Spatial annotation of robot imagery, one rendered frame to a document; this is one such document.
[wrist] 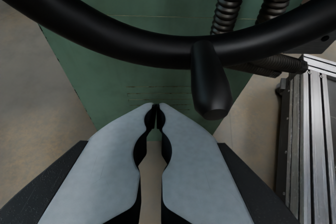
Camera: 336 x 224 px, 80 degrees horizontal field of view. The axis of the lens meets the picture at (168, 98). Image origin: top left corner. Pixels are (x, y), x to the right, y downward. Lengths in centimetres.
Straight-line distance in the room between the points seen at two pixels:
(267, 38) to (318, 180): 61
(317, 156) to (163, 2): 63
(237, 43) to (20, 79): 109
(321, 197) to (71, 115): 91
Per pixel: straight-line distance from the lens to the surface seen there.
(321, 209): 73
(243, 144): 93
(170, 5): 36
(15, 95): 113
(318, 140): 81
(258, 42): 17
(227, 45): 17
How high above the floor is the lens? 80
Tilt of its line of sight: 57 degrees down
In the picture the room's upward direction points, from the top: 8 degrees clockwise
